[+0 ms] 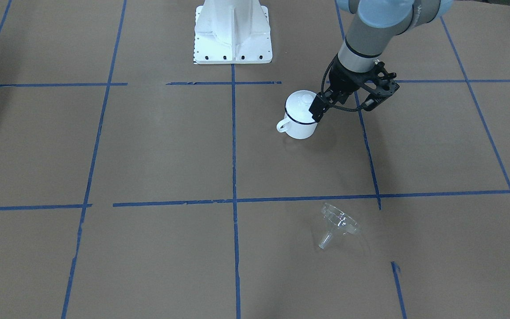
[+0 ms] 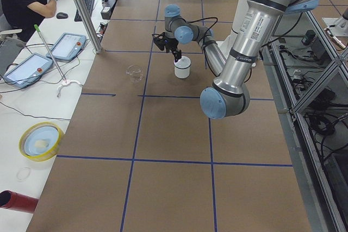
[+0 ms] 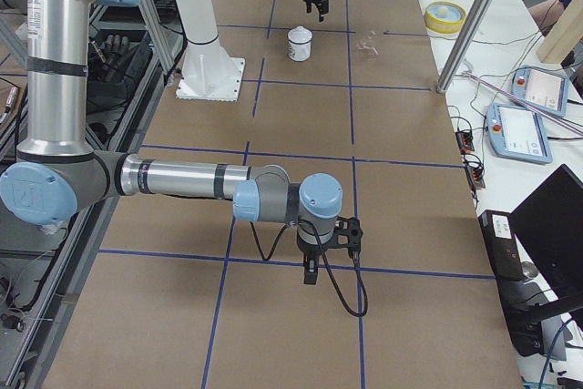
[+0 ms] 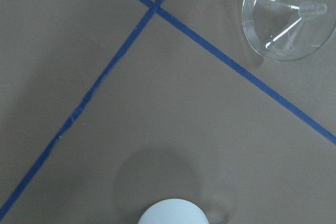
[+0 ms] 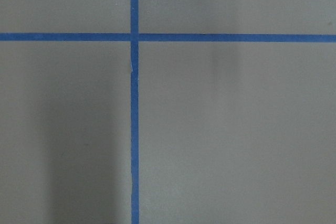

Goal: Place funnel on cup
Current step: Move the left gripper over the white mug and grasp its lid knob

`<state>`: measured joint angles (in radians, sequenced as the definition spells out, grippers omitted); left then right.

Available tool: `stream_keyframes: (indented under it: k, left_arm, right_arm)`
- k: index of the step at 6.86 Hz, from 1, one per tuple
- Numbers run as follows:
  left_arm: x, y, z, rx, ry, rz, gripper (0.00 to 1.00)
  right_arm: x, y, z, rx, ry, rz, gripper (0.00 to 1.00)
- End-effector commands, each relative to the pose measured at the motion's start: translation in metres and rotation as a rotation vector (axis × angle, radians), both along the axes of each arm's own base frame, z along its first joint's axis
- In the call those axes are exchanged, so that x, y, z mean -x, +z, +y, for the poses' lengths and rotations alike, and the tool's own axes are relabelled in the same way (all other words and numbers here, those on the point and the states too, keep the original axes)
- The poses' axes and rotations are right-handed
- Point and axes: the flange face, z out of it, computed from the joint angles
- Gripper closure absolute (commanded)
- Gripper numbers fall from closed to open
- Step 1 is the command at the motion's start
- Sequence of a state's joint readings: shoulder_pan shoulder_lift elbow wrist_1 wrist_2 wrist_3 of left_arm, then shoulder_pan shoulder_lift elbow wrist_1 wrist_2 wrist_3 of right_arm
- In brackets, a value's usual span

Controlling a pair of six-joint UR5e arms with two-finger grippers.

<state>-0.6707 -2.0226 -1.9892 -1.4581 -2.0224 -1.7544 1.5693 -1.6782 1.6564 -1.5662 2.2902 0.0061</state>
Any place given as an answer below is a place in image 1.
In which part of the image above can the white enamel mug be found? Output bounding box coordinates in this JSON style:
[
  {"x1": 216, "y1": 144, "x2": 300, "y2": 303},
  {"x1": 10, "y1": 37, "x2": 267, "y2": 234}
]
[{"x1": 276, "y1": 117, "x2": 318, "y2": 140}]

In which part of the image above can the working arm black camera mount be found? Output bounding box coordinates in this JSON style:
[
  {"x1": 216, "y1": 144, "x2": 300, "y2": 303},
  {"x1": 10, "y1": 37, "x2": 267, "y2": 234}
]
[{"x1": 356, "y1": 60, "x2": 399, "y2": 112}]

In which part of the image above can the working arm black gripper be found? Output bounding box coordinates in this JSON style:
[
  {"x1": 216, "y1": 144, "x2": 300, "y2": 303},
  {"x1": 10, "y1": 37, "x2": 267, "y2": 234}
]
[{"x1": 309, "y1": 57, "x2": 373, "y2": 122}]

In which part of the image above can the working arm black cable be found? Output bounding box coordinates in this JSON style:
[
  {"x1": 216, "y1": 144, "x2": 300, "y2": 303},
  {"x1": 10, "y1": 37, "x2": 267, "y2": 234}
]
[{"x1": 321, "y1": 60, "x2": 371, "y2": 112}]

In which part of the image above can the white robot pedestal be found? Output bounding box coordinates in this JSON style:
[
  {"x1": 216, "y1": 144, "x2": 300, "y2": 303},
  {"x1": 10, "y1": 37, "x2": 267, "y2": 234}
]
[{"x1": 193, "y1": 0, "x2": 273, "y2": 65}]

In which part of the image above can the working silver UR robot arm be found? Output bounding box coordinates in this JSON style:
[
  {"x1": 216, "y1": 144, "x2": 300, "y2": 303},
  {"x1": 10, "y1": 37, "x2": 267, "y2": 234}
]
[{"x1": 309, "y1": 0, "x2": 453, "y2": 123}]

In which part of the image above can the white mug lid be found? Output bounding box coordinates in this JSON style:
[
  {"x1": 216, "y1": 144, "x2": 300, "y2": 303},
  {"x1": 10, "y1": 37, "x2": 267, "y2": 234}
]
[{"x1": 285, "y1": 89, "x2": 316, "y2": 125}]

